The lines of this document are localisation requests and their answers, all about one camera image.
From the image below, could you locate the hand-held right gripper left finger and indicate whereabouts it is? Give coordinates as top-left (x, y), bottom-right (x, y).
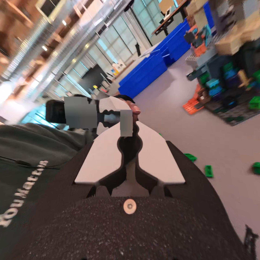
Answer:
top-left (74, 122), bottom-right (123, 185)

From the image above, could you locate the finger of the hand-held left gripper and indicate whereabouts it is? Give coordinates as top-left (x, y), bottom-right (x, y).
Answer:
top-left (98, 96), bottom-right (134, 114)
top-left (96, 121), bottom-right (121, 136)

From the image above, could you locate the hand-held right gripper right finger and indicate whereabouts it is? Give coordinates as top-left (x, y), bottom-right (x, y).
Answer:
top-left (133, 121), bottom-right (186, 185)

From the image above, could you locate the toy brick model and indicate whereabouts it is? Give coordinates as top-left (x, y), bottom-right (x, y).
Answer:
top-left (183, 0), bottom-right (260, 126)

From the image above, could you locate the person's left forearm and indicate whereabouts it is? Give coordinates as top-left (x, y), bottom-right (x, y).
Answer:
top-left (47, 127), bottom-right (97, 153)

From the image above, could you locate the grey desk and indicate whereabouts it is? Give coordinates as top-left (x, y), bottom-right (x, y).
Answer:
top-left (110, 47), bottom-right (260, 246)

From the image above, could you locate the person's left hand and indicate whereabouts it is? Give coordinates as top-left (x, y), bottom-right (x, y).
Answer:
top-left (114, 94), bottom-right (141, 115)

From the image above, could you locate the black monitor screen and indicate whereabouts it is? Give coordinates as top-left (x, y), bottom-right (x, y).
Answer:
top-left (81, 65), bottom-right (107, 96)

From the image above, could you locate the wooden background table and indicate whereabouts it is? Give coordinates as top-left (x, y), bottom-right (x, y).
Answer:
top-left (152, 0), bottom-right (191, 36)

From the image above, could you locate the thin black cable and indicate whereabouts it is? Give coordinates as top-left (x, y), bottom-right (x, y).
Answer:
top-left (0, 156), bottom-right (60, 169)

